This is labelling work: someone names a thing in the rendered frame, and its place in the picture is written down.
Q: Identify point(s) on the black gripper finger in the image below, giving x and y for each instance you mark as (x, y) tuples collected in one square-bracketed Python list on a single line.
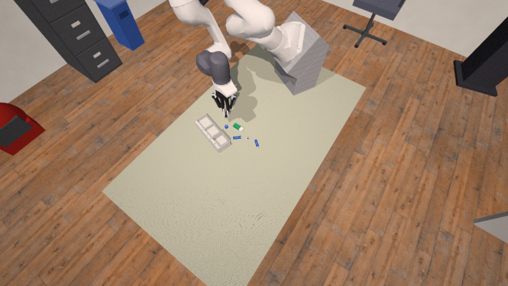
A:
[(220, 103), (233, 97)]

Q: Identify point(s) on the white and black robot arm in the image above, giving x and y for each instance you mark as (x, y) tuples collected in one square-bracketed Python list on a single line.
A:
[(252, 21)]

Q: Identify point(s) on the grey three-compartment bin rack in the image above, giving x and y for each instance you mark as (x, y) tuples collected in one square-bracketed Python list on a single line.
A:
[(218, 140)]

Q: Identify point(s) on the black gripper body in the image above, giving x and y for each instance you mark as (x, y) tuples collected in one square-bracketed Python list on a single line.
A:
[(218, 94)]

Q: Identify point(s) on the green and white eraser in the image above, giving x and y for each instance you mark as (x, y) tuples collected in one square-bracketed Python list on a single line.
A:
[(238, 127)]

